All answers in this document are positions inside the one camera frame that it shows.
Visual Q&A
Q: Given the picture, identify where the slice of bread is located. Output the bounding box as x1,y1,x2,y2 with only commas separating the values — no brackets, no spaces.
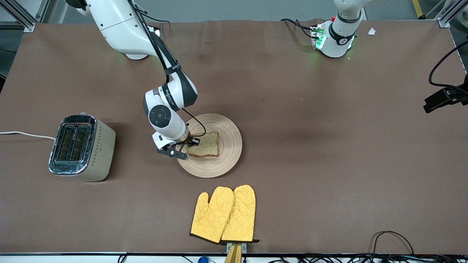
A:
186,131,220,158

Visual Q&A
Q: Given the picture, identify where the round wooden plate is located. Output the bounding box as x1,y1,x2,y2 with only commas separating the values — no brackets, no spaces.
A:
177,114,243,179

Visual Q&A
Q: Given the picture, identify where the chrome and beige toaster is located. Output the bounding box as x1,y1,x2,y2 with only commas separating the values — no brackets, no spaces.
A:
48,113,116,182

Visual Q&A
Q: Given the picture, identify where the yellow oven mitt with thumb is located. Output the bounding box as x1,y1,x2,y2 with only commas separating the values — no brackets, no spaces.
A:
190,191,235,244

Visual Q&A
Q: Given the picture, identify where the yellow pole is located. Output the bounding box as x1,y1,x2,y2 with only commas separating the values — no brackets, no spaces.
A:
412,0,427,20

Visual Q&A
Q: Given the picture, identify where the brown table cover cloth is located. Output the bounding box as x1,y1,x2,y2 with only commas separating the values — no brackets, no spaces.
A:
0,19,468,255

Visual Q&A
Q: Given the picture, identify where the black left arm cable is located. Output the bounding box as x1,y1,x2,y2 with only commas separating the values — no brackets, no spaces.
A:
429,38,468,89

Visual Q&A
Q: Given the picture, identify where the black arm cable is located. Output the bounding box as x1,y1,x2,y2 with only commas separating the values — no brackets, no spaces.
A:
429,38,468,89
128,0,207,138

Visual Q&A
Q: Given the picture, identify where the aluminium frame profile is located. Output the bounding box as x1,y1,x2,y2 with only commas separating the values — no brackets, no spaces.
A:
0,0,50,33
437,0,468,28

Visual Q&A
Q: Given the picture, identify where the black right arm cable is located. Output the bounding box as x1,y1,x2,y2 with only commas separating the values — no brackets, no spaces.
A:
128,0,207,138

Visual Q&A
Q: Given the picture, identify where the yellow clamp with metal bracket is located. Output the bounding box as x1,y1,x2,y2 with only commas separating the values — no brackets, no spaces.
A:
224,242,247,263

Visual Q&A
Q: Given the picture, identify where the black base cable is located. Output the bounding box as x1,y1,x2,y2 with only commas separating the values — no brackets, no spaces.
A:
141,11,171,26
281,18,316,39

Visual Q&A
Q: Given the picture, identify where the black looped cable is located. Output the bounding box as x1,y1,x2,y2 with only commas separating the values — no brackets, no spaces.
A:
372,231,415,256

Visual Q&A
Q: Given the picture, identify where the white toaster power cable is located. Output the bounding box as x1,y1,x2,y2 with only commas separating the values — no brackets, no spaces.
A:
0,131,56,141

